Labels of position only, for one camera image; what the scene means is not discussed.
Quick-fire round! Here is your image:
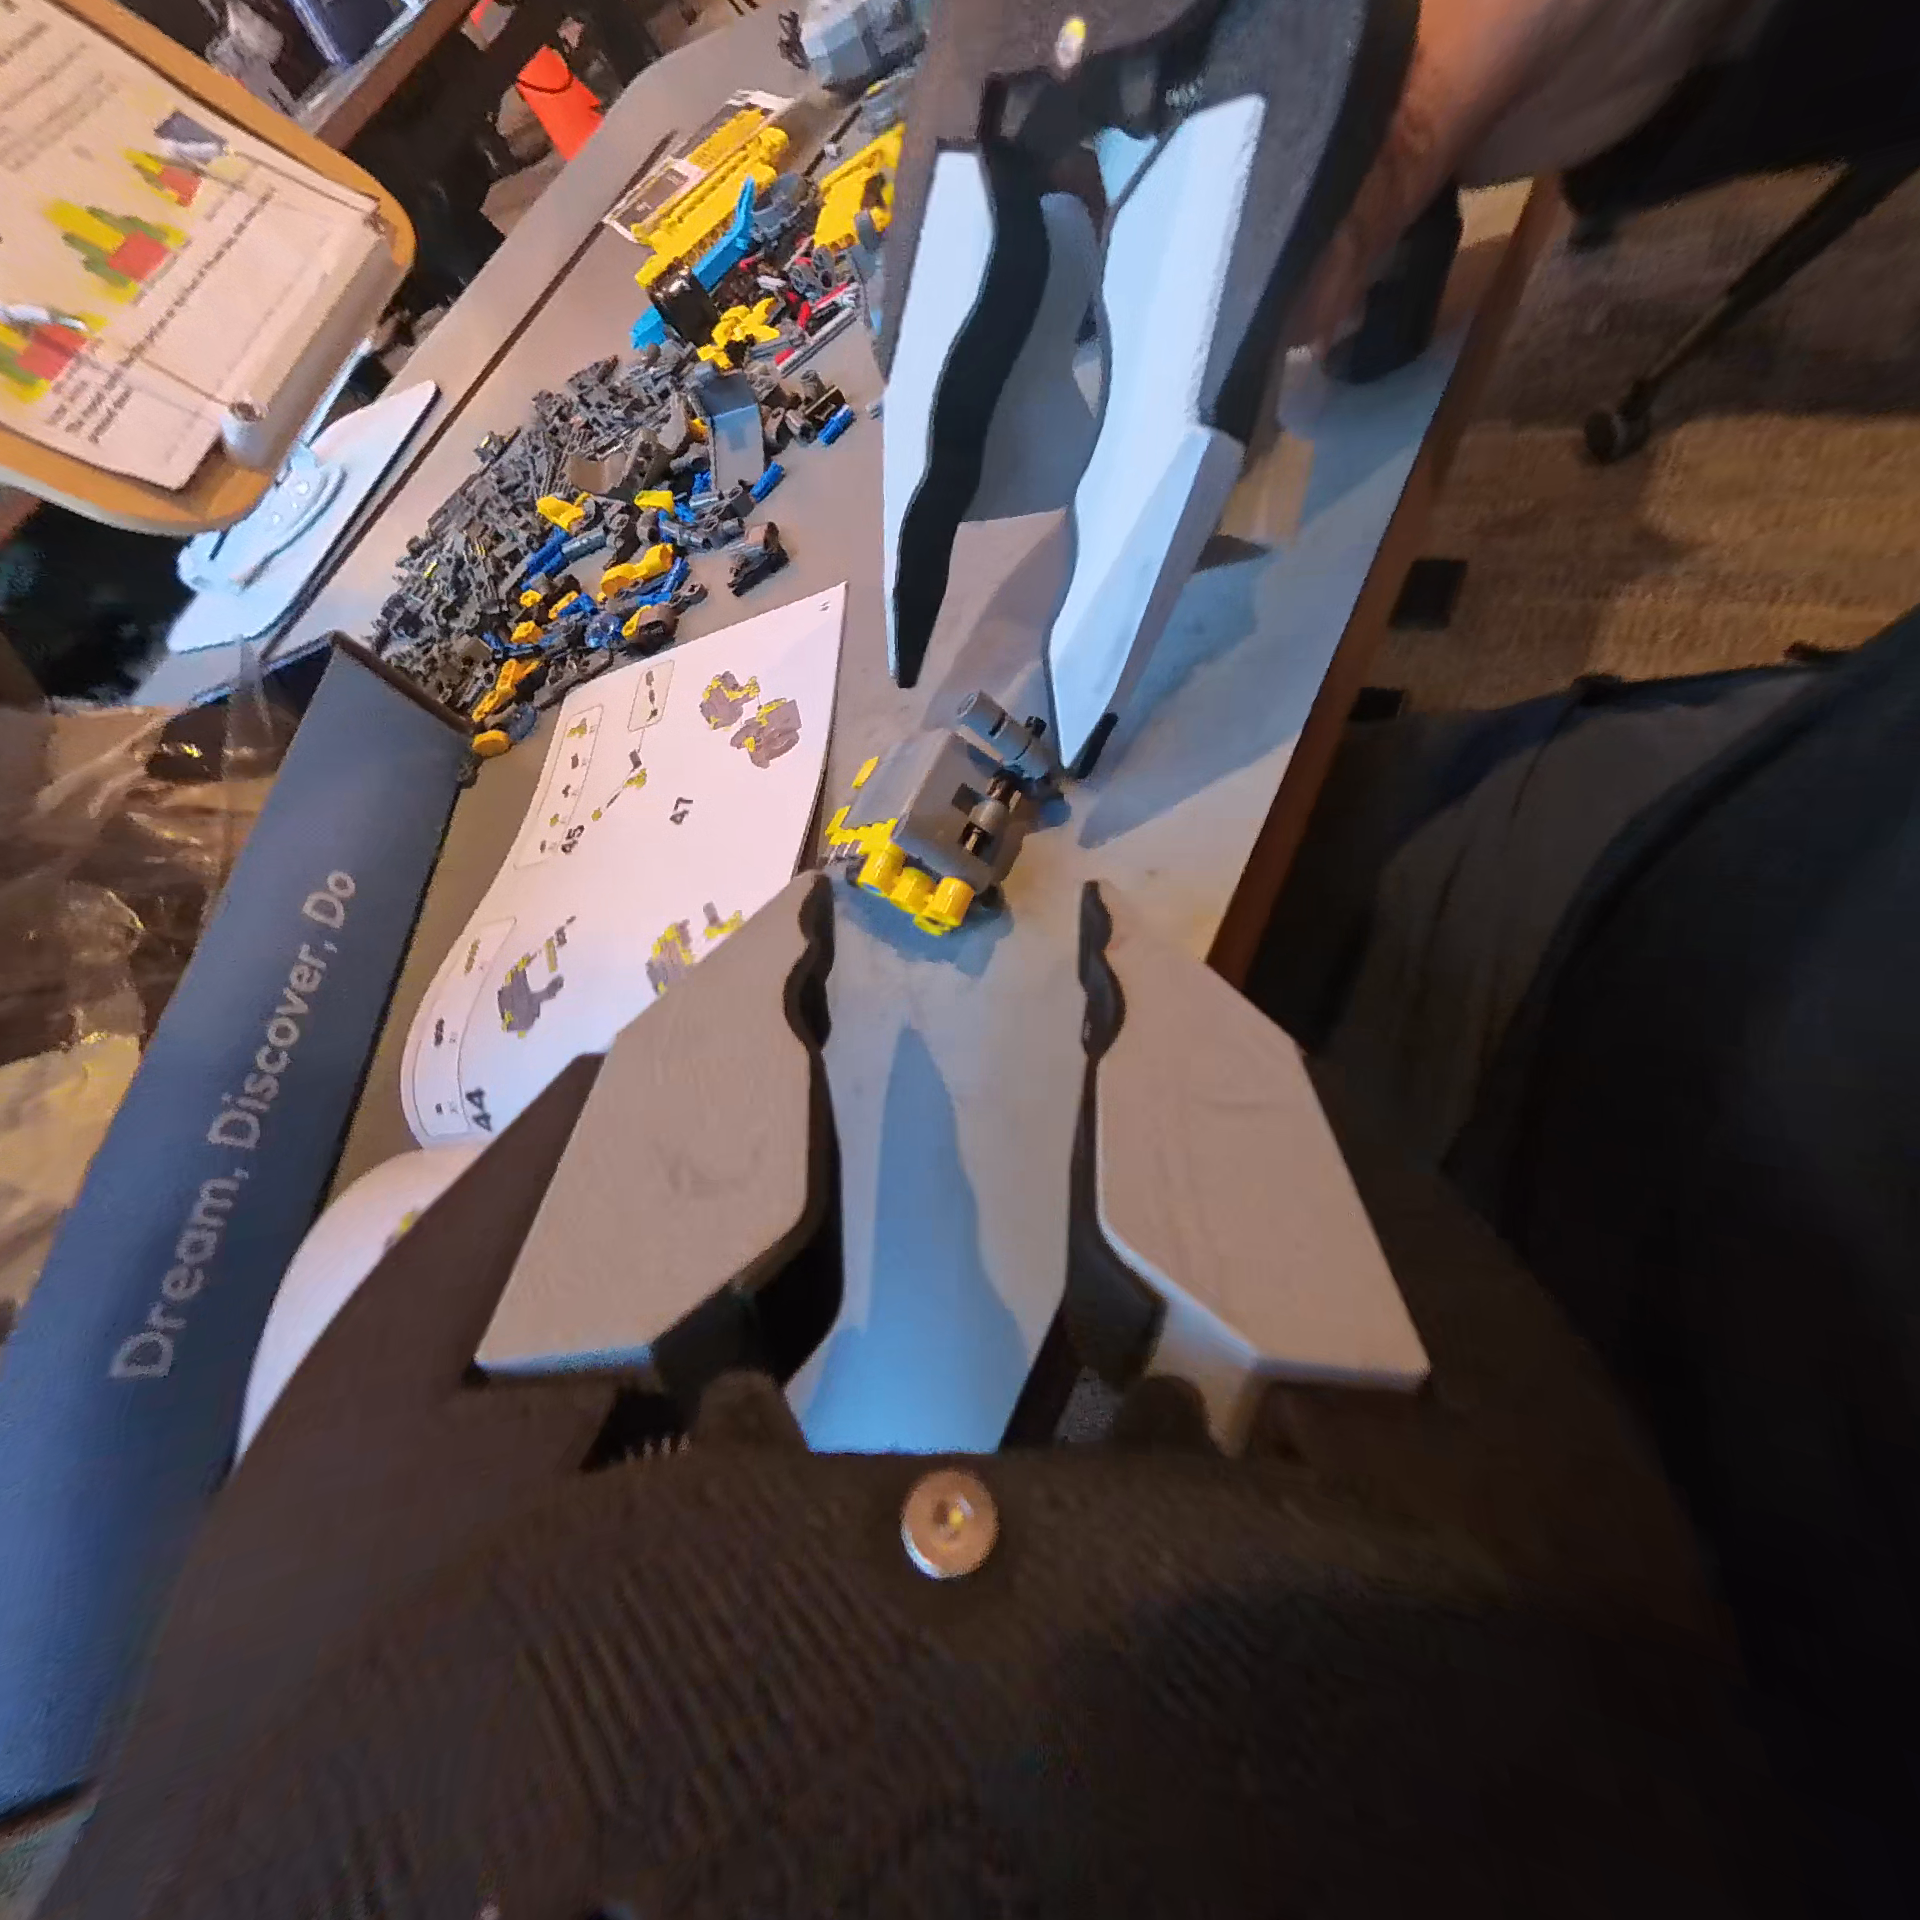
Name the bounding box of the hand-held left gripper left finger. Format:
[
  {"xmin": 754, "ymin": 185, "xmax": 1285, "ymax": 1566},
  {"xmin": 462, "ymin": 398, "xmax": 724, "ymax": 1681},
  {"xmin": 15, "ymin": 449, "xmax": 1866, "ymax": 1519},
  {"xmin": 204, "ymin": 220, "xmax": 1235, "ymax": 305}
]
[{"xmin": 470, "ymin": 872, "xmax": 840, "ymax": 1379}]

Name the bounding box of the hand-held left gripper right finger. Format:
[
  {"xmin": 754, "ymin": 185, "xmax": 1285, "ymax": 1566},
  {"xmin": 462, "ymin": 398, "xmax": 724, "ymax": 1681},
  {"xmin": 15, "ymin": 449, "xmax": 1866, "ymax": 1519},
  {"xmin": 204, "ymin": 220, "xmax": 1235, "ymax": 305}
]
[{"xmin": 1077, "ymin": 879, "xmax": 1430, "ymax": 1455}]

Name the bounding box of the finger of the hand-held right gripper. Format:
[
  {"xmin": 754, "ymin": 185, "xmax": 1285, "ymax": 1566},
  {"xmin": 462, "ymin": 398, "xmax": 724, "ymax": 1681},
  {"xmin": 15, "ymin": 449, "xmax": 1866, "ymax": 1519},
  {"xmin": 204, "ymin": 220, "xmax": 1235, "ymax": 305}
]
[
  {"xmin": 878, "ymin": 140, "xmax": 1051, "ymax": 693},
  {"xmin": 1040, "ymin": 94, "xmax": 1274, "ymax": 780}
]

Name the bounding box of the grey yellow brick subassembly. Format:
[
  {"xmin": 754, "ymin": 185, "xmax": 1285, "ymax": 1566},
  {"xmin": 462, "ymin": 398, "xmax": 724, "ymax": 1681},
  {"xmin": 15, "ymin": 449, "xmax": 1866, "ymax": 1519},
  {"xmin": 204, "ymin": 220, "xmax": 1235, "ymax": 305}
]
[{"xmin": 822, "ymin": 727, "xmax": 1075, "ymax": 940}]

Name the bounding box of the person's right forearm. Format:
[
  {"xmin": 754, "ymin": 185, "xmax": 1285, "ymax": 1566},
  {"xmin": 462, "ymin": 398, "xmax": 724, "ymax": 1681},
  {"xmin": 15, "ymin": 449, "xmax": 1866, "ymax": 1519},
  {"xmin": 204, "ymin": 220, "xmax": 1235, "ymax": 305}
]
[{"xmin": 1558, "ymin": 0, "xmax": 1920, "ymax": 213}]

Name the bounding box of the person's right hand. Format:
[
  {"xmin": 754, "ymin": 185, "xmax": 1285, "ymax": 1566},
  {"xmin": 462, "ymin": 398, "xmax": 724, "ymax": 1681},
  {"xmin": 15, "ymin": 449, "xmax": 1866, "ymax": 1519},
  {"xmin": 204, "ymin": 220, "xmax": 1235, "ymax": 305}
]
[{"xmin": 1408, "ymin": 0, "xmax": 1776, "ymax": 200}]

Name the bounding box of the grey hub block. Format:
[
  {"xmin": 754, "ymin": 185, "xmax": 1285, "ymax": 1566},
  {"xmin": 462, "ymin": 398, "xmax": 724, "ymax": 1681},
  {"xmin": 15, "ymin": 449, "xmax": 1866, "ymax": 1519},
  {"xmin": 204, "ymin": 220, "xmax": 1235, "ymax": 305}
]
[{"xmin": 780, "ymin": 0, "xmax": 924, "ymax": 92}]

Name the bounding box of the grey curved panel piece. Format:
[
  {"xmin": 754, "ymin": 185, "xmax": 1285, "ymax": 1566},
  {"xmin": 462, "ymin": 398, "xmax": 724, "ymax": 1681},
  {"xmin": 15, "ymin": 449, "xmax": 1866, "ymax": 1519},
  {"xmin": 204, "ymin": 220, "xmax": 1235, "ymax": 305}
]
[{"xmin": 696, "ymin": 372, "xmax": 774, "ymax": 472}]

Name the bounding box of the yellow blue beam assembly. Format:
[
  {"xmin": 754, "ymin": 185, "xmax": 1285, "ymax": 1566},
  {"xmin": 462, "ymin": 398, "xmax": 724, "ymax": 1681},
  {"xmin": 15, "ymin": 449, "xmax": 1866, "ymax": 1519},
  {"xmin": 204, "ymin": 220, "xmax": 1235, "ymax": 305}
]
[{"xmin": 626, "ymin": 118, "xmax": 797, "ymax": 353}]

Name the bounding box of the small sticker sheet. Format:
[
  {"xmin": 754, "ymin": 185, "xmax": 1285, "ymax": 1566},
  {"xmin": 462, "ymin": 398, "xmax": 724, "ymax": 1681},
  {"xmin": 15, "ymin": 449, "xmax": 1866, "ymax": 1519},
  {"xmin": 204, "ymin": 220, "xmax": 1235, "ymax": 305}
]
[{"xmin": 598, "ymin": 88, "xmax": 797, "ymax": 243}]

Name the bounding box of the white building instruction booklet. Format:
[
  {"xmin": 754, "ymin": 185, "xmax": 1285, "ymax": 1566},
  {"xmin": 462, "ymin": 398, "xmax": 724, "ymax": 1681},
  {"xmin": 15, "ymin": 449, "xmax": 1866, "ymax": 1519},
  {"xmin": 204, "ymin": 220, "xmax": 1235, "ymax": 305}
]
[{"xmin": 231, "ymin": 583, "xmax": 847, "ymax": 1465}]

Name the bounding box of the orange cone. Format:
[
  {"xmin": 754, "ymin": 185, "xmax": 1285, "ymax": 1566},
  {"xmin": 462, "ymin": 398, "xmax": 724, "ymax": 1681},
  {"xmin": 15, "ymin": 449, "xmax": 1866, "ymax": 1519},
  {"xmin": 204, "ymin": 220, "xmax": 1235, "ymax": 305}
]
[{"xmin": 510, "ymin": 41, "xmax": 605, "ymax": 159}]

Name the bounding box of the dark grey cardboard box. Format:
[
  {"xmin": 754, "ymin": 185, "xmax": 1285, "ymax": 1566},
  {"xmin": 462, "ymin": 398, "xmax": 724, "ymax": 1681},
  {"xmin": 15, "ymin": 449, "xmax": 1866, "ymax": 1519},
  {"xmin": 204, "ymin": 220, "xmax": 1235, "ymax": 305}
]
[{"xmin": 0, "ymin": 631, "xmax": 482, "ymax": 1816}]

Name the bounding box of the pile of loose building bricks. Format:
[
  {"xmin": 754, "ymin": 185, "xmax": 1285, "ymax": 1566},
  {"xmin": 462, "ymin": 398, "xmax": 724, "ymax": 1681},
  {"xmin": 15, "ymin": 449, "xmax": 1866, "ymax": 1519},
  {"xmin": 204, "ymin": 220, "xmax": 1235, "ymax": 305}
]
[{"xmin": 368, "ymin": 352, "xmax": 863, "ymax": 758}]

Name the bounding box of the person's dark top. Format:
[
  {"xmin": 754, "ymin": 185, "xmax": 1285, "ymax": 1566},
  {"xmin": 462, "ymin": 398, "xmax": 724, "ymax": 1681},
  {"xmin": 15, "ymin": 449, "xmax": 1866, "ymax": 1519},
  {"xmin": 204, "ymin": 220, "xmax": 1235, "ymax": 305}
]
[{"xmin": 1440, "ymin": 614, "xmax": 1920, "ymax": 1920}]

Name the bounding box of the black office chair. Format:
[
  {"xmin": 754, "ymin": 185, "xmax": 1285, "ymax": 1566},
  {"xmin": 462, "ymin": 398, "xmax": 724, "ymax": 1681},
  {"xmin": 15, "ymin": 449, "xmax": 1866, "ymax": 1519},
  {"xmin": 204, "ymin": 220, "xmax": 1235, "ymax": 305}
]
[{"xmin": 1581, "ymin": 142, "xmax": 1920, "ymax": 467}]

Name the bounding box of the clear plastic bag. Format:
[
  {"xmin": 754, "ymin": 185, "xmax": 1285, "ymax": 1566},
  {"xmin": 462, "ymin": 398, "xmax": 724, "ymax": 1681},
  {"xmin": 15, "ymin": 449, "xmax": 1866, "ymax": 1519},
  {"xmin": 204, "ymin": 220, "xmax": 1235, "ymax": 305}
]
[{"xmin": 0, "ymin": 673, "xmax": 324, "ymax": 1320}]

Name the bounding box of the instruction sheet display stand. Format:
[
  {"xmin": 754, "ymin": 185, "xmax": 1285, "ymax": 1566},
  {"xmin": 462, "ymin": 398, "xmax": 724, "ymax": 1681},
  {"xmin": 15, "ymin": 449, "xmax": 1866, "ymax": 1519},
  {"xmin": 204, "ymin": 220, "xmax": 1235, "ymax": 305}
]
[{"xmin": 0, "ymin": 0, "xmax": 444, "ymax": 654}]

